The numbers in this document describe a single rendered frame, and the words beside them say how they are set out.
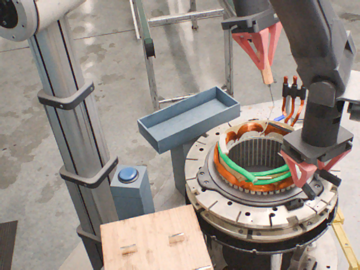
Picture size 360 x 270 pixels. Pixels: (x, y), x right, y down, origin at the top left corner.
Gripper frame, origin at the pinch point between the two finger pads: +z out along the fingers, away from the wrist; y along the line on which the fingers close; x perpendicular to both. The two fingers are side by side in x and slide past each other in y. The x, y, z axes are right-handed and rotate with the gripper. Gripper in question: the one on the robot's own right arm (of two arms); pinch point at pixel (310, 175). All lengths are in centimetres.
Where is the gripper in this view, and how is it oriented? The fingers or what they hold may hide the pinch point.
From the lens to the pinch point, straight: 82.4
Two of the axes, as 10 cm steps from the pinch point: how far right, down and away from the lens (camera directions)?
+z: 0.4, 7.7, 6.3
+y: 8.5, -3.6, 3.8
